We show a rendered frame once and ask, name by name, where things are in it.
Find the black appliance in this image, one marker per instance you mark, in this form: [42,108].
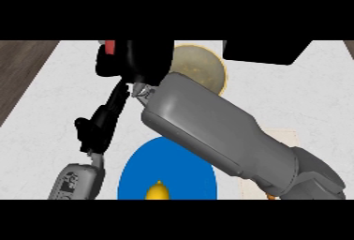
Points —
[263,51]

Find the red object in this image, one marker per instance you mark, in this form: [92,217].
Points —
[110,47]

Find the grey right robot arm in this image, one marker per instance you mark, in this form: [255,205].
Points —
[216,125]

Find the tan bowl with yellow rim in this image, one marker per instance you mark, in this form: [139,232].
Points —
[198,64]

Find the yellow bell pepper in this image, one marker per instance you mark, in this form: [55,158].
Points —
[157,192]

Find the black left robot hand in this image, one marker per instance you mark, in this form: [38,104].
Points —
[100,128]

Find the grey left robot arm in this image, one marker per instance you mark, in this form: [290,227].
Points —
[75,182]

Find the small orange object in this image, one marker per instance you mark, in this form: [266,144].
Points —
[272,197]

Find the blue round placemat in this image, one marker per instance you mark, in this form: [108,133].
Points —
[178,175]

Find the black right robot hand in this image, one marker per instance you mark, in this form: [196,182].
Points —
[145,61]

